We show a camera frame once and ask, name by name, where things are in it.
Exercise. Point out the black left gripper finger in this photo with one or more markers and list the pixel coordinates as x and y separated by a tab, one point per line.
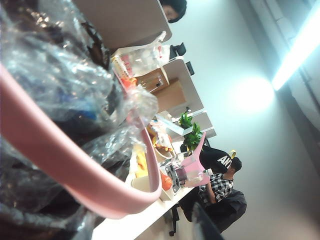
205	225

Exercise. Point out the white plastic shopping bag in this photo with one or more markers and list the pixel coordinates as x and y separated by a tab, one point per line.
147	57

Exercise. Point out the black office chair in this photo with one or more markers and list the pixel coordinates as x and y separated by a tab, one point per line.
225	210

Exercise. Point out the person in checkered shirt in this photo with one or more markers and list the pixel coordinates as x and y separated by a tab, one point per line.
222	185

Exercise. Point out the pink plastic object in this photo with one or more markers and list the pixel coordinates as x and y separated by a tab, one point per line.
192	170

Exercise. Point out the orange fruit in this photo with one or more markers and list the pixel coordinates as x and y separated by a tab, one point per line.
166	182

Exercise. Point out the green potted plant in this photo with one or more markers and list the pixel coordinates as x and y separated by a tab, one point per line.
190	130

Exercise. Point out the colourful snack packets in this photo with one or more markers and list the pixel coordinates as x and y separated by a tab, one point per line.
160	140

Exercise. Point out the white desk divider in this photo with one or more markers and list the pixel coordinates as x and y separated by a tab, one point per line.
186	80
206	122

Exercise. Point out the brown cardboard box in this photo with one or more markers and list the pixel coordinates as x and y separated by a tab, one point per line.
170	92

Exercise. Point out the black monitor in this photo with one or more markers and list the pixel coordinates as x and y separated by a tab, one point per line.
190	68
180	48

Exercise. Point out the linear ceiling light strip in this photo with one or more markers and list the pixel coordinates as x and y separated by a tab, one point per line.
295	50

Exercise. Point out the grey desk partition panel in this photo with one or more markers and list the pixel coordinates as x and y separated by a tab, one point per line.
120	20

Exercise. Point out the crumpled clear plastic waste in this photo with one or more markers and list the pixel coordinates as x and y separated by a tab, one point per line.
50	62

